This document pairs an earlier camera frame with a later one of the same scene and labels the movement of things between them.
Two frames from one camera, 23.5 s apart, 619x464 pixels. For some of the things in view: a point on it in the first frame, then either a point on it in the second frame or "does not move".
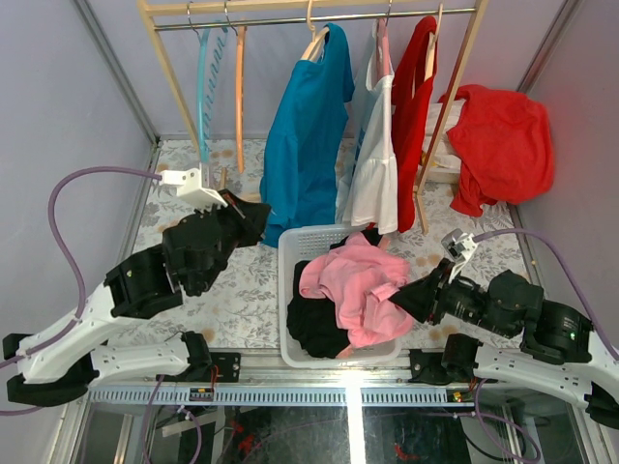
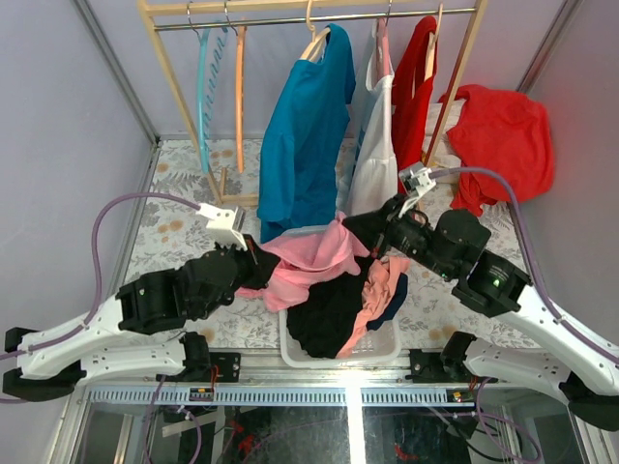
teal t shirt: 298,182 does not move
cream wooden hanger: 316,48 does not move
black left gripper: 252,217 to 261,263
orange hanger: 240,93 does not move
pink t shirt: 362,278 to 304,258
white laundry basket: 302,243 does not move
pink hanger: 383,53 does not move
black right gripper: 423,298 to 376,228
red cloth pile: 504,148 does not move
